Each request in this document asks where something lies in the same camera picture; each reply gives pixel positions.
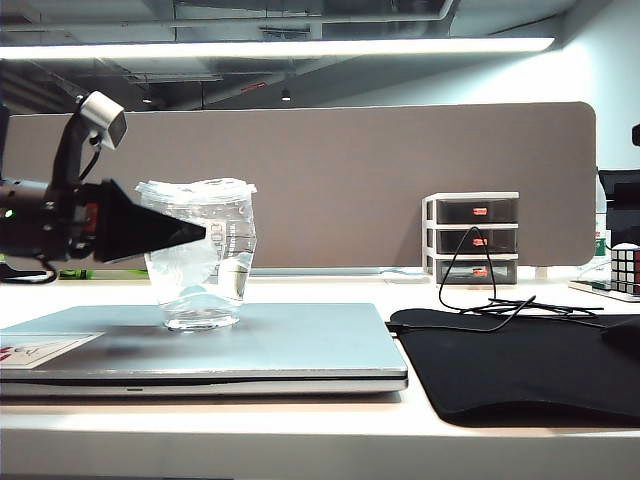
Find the black triangular left gripper finger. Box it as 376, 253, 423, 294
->
93, 178, 208, 264

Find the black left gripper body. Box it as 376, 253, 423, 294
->
45, 183, 103, 262

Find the clear plastic cup with lid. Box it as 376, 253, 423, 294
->
134, 176, 259, 333

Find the silver Dell laptop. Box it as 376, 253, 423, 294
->
0, 302, 409, 399

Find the green flat object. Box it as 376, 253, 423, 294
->
58, 268, 151, 281

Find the black flat object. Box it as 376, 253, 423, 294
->
0, 263, 51, 284

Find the white sticker with red marks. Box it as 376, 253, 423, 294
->
0, 333, 107, 371

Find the long white ceiling light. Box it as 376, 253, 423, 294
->
0, 36, 557, 62

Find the brown desk partition panel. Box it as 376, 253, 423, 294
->
6, 102, 598, 272

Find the dark translucent drawer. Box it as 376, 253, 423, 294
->
433, 198, 518, 225
433, 257, 518, 285
433, 227, 518, 255

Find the black mouse pad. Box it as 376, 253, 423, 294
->
387, 307, 640, 429

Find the flat white book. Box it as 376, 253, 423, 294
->
567, 278, 640, 304

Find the clear bottle with green label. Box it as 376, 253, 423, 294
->
593, 172, 613, 259

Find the Rubik's cube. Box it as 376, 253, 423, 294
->
609, 242, 640, 297

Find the black monitor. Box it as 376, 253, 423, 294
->
598, 169, 640, 250

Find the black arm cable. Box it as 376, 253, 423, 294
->
0, 252, 58, 285

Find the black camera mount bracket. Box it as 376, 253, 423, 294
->
51, 106, 97, 190

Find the white drawer organizer frame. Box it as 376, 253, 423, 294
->
420, 191, 520, 288

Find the thin black cable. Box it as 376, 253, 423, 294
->
437, 225, 604, 334

